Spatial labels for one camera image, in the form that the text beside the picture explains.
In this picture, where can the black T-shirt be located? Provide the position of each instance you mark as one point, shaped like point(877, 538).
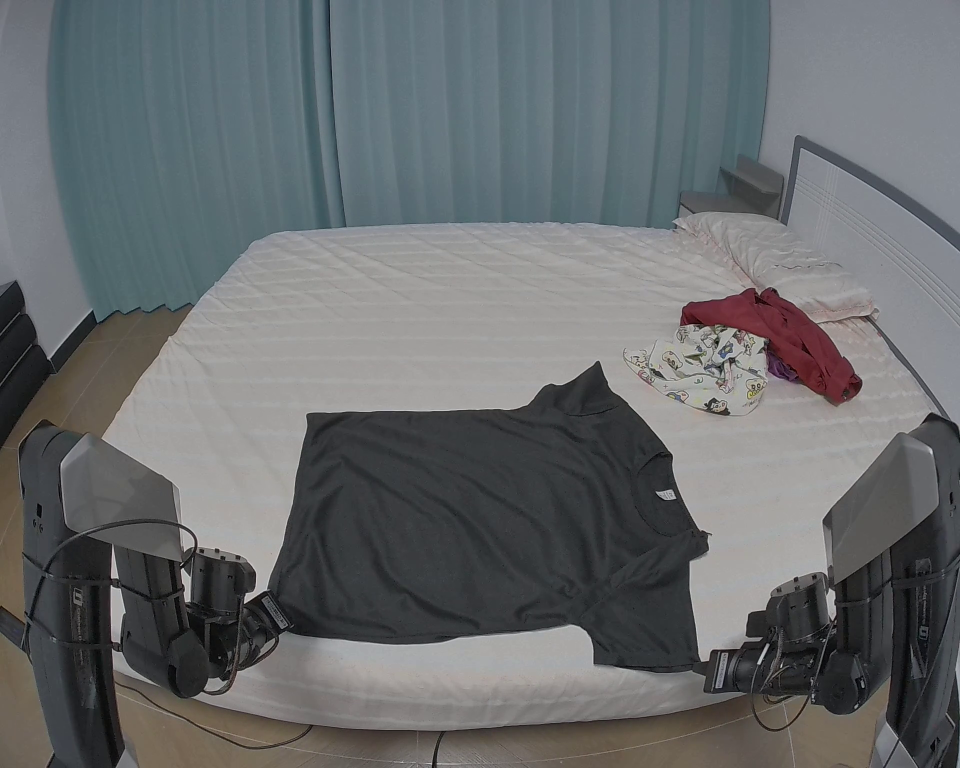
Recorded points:
point(465, 540)

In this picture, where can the dark red garment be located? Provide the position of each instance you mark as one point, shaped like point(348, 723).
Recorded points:
point(802, 337)

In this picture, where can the white printed garment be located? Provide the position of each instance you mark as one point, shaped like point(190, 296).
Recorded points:
point(705, 375)

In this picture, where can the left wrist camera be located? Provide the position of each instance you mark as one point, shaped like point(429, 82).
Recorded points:
point(217, 581)

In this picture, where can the cream pillow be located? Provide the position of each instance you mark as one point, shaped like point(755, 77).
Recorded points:
point(787, 262)

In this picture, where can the purple garment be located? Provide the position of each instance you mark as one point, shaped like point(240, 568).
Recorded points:
point(781, 369)

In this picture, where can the grey bedside table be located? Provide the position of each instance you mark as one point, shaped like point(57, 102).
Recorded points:
point(731, 199)

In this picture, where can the bed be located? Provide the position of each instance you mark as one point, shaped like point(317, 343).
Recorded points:
point(450, 315)

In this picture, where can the blue-green curtain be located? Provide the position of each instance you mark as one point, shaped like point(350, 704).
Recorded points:
point(540, 112)
point(187, 150)

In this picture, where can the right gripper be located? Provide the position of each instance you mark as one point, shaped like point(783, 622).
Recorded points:
point(742, 669)

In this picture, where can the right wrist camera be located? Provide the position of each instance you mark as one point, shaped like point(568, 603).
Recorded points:
point(802, 604)

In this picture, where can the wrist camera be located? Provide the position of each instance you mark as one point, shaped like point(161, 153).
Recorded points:
point(802, 604)
point(217, 581)

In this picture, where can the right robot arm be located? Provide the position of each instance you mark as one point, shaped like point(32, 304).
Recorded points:
point(900, 540)

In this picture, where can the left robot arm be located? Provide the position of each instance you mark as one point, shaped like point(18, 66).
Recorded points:
point(67, 562)

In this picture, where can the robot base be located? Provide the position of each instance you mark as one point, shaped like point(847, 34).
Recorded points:
point(896, 750)

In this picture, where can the black padded chair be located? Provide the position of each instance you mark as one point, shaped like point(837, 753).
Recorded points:
point(19, 352)

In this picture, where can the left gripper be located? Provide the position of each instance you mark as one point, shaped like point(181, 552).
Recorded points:
point(262, 626)

